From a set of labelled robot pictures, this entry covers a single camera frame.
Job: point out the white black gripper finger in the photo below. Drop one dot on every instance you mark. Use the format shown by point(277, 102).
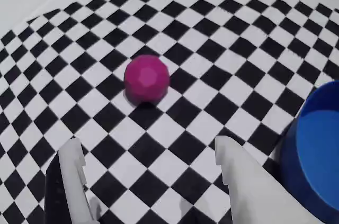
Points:
point(70, 181)

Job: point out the blue round plastic box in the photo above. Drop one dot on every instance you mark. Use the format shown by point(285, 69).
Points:
point(317, 155)

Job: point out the pink faceted ball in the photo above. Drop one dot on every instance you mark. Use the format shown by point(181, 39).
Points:
point(147, 78)

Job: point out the checkerboard printed white paper mat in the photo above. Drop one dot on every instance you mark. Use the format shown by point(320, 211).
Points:
point(212, 49)

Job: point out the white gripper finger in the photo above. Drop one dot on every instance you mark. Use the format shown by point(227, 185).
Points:
point(251, 195)

